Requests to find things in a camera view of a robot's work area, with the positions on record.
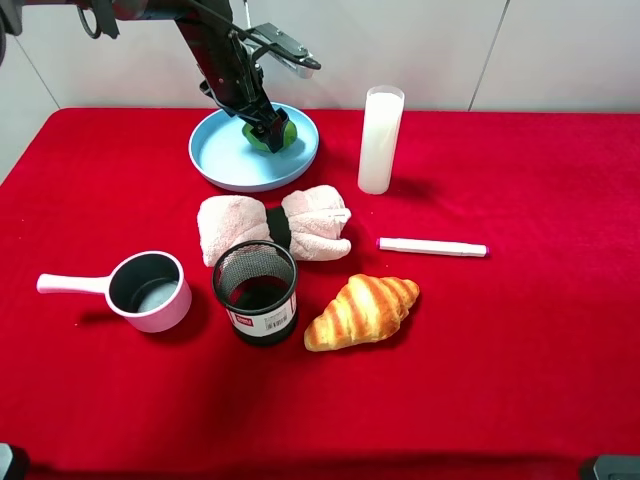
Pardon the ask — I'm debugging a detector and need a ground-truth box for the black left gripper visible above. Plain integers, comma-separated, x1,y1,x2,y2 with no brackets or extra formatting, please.
198,64,290,153

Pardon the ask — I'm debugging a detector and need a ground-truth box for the green round fruit toy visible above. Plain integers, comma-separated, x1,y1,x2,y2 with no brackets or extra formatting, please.
242,120,297,152

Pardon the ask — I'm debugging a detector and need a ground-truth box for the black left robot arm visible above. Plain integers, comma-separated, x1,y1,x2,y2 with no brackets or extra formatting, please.
71,1,290,153

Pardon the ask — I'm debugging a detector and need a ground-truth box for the light blue plate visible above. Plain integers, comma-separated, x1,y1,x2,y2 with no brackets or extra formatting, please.
188,102,319,193

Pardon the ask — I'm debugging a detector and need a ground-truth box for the pink rolled towel with band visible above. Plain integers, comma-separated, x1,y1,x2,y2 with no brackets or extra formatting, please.
197,185,351,267

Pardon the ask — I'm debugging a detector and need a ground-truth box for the tall white milk glass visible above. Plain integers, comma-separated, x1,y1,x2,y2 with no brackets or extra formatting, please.
357,85,405,195

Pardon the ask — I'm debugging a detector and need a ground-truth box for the black mesh pen cup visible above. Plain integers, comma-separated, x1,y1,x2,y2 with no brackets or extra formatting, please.
212,240,298,346

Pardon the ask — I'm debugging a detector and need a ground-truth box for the white marker with magenta cap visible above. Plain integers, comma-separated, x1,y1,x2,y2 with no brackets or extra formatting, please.
376,237,489,258

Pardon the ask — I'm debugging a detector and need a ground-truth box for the golden croissant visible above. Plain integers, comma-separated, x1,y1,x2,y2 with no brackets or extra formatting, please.
304,274,420,352

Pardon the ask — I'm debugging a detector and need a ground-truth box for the red felt table cloth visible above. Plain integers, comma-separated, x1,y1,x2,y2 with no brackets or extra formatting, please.
1,109,639,479

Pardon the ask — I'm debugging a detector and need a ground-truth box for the grey base block left corner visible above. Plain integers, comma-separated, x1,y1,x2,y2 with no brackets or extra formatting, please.
0,443,30,480

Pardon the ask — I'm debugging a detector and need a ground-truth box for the grey base block corner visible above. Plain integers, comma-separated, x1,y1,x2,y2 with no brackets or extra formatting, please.
579,454,640,480
0,443,30,480

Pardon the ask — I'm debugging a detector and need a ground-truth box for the grey base block right corner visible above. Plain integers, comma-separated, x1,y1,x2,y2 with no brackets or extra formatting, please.
579,454,640,480

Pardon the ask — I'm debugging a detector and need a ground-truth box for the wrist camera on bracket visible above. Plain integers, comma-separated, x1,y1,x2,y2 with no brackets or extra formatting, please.
246,23,321,79

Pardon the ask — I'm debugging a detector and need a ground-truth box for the black cable loop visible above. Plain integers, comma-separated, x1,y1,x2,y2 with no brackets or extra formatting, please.
75,0,121,40

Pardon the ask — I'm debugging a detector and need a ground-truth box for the pink saucepan with handle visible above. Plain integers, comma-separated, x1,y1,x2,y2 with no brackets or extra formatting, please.
36,250,192,333

